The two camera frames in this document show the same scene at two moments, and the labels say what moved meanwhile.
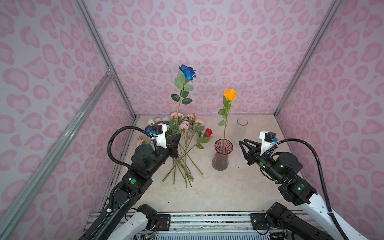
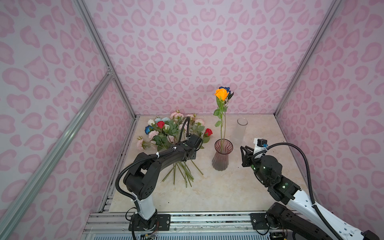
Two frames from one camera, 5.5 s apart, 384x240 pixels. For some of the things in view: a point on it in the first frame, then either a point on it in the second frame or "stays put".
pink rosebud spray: x=191 y=124 stays put
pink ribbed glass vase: x=222 y=147 stays put
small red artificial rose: x=202 y=140 stays put
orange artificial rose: x=229 y=94 -> x=221 y=94
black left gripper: x=172 y=149 -> x=194 y=157
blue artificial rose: x=184 y=75 -> x=230 y=95
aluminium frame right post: x=321 y=30 stays put
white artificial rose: x=151 y=121 stays put
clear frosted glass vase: x=240 y=129 stays put
